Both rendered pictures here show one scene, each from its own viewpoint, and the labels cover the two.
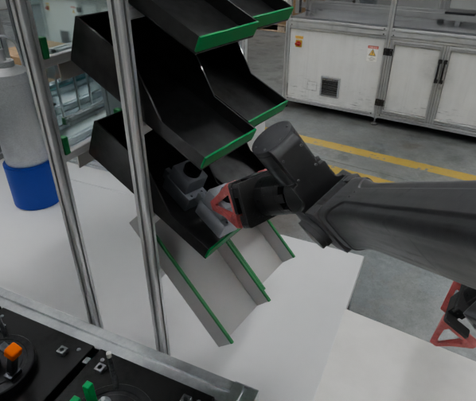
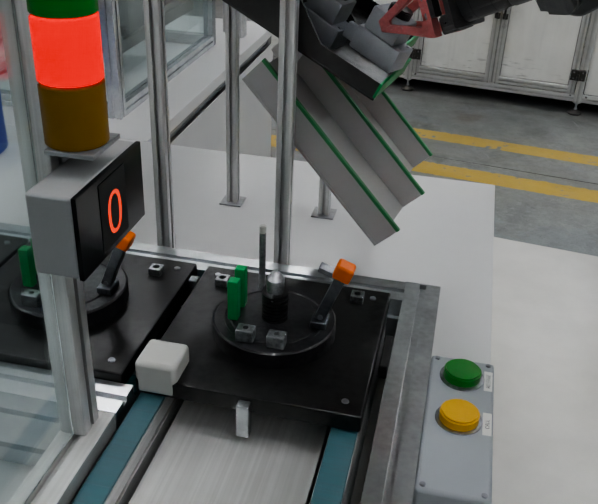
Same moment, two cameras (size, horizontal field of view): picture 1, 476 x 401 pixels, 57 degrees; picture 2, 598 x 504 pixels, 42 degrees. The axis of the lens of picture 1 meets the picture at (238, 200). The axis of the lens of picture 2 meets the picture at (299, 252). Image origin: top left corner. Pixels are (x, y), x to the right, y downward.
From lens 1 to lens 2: 0.49 m
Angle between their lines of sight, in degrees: 12
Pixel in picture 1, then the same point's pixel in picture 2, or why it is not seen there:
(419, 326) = not seen: hidden behind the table
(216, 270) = (350, 156)
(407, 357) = (589, 274)
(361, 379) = (542, 297)
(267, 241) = (391, 139)
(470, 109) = (550, 57)
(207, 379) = (369, 283)
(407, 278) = not seen: hidden behind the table
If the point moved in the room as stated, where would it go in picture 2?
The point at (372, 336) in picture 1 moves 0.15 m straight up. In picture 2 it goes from (539, 258) to (557, 175)
